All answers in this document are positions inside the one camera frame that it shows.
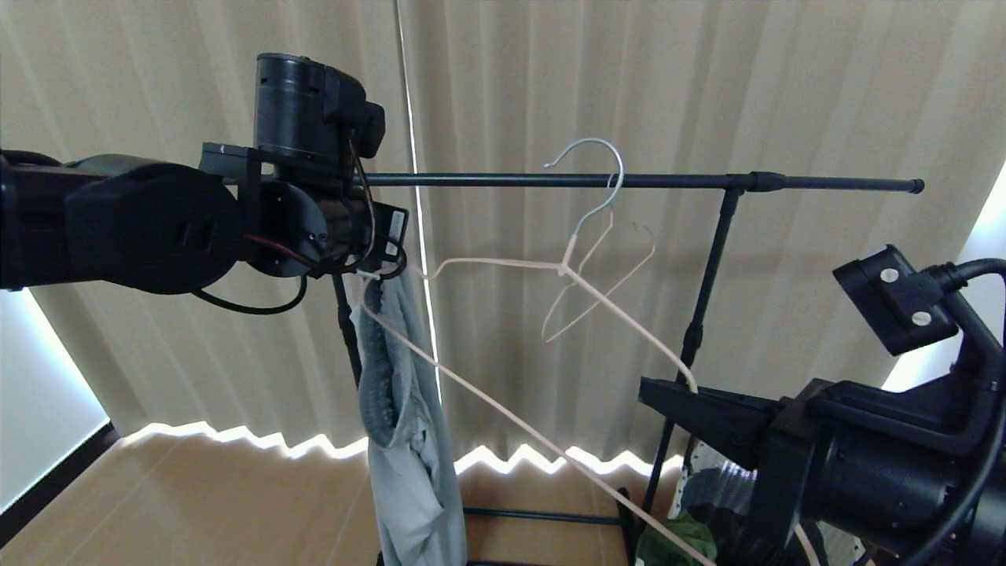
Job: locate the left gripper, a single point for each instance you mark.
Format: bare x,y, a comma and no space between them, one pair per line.
314,228

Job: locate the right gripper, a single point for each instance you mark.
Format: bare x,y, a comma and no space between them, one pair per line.
864,495

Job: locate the pink clothes hanger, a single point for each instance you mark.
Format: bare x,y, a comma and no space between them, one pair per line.
629,275
503,262

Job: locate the pale grey shorts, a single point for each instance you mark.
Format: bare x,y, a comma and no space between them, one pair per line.
409,472

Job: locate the white laundry basket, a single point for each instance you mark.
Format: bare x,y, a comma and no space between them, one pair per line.
715,479

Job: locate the black clothes rack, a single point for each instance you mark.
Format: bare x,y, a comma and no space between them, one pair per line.
511,180

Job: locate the green garment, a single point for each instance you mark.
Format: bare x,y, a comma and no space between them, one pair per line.
676,542

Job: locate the beige curtain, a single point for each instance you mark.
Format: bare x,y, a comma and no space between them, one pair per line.
511,79

